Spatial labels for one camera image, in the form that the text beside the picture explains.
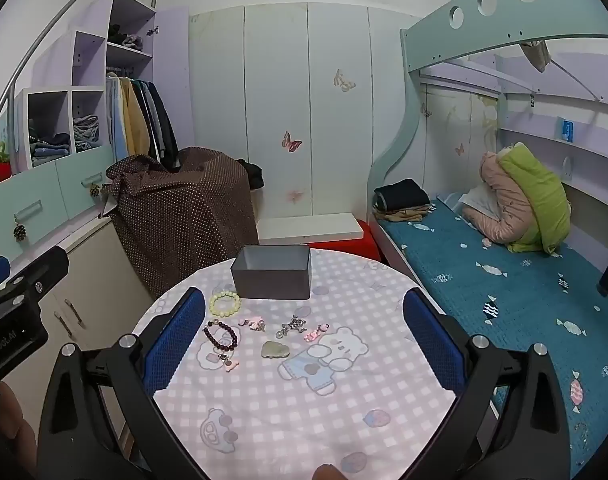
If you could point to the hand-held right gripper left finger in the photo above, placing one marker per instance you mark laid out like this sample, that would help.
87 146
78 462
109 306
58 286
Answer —
181 332

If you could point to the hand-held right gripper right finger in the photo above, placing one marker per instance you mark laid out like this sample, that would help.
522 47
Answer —
426 335

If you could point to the small pink charm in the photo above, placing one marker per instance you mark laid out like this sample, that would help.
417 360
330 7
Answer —
229 364

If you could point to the pink hair clip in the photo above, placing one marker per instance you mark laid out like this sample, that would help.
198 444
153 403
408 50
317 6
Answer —
256 325

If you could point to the pale green jade pendant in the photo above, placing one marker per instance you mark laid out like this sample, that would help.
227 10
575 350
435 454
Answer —
276 351

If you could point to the grey metal box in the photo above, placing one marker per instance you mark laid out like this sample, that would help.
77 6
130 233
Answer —
274 280

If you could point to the pink and silver charm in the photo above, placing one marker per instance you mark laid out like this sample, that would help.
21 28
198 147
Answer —
314 335

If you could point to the person's left hand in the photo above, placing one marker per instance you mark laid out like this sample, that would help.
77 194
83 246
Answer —
4 430

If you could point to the person's right hand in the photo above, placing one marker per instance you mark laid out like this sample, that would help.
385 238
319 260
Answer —
327 473

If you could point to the pine cone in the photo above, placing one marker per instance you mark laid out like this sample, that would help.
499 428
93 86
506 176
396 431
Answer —
19 232
95 190

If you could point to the blue candy print bed sheet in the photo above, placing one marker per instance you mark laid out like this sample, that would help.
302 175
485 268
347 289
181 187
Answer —
484 270

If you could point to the red stool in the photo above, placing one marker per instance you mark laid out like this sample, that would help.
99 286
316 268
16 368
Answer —
354 249

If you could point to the folded blue jeans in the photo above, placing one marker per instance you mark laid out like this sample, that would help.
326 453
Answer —
49 147

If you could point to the brown dotted cloth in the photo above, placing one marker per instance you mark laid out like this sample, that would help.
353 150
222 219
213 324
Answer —
184 210

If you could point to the folded tan clothes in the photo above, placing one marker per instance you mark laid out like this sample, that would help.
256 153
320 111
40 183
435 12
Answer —
404 214

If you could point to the folded grey striped clothes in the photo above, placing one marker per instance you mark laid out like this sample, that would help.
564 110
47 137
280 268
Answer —
86 132

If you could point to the white pillow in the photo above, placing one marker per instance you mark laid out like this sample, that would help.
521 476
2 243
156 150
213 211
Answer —
479 202

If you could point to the folded dark clothes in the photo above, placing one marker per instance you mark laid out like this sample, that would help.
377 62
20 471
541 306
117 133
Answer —
401 192

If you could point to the white board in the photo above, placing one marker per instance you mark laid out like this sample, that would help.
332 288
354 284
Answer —
309 226

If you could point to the black garment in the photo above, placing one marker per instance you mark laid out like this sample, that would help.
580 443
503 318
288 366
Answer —
252 174

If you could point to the row of hanging clothes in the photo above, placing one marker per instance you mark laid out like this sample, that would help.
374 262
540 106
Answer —
134 115

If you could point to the faint pink butterfly sticker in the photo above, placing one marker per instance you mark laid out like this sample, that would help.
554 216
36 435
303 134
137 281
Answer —
295 195

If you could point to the pink and green bedding bundle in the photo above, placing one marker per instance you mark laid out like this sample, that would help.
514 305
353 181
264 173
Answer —
539 195

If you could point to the small butterfly sticker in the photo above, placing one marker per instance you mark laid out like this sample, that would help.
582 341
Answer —
459 149

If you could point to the grey metal handrail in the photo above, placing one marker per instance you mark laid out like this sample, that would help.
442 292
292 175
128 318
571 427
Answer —
44 45

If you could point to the lavender shelf wardrobe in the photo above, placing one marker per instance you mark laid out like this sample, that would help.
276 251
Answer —
91 50

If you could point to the dark clothes pile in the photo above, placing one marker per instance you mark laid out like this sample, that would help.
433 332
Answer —
124 37

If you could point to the small blue box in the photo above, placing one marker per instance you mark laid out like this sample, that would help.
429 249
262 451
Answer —
565 129

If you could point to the pale butterfly sticker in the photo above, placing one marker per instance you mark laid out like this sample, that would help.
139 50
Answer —
344 80

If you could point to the grey hanging cloth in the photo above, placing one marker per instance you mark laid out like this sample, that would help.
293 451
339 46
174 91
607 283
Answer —
535 55

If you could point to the teal bunk bed frame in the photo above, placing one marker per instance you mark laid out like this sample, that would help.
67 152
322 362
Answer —
484 30

